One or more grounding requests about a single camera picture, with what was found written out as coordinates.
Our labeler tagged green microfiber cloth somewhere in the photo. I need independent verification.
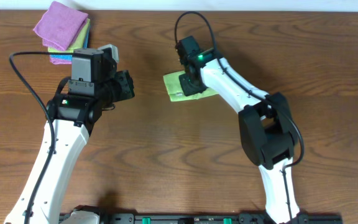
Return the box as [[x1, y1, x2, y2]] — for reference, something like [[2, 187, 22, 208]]
[[163, 71, 218, 102]]

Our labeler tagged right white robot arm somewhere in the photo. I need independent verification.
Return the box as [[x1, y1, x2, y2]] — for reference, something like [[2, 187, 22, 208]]
[[176, 47, 304, 223]]

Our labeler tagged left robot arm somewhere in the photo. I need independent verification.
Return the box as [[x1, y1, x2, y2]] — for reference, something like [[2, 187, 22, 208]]
[[5, 70, 134, 223]]

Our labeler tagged light green folded cloth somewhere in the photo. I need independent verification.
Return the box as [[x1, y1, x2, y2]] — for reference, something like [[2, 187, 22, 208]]
[[48, 19, 90, 53]]

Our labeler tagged purple folded cloth at bottom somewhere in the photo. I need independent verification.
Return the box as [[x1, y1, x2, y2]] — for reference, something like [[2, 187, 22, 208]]
[[50, 57, 71, 65]]

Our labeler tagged purple folded cloth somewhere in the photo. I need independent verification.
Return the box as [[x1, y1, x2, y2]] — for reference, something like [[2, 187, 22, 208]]
[[50, 57, 71, 65], [33, 1, 88, 51]]

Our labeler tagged blue folded cloth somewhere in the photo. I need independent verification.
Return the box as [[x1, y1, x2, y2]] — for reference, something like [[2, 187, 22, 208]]
[[50, 30, 90, 63]]

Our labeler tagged purple folded cloth on top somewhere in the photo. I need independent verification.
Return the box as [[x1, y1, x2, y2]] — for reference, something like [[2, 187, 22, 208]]
[[33, 1, 88, 51]]

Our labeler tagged right black cable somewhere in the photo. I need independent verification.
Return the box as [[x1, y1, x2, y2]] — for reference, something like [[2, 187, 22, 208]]
[[173, 11, 306, 224]]

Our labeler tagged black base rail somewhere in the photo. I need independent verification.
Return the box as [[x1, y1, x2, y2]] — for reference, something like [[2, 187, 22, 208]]
[[59, 205, 344, 224]]

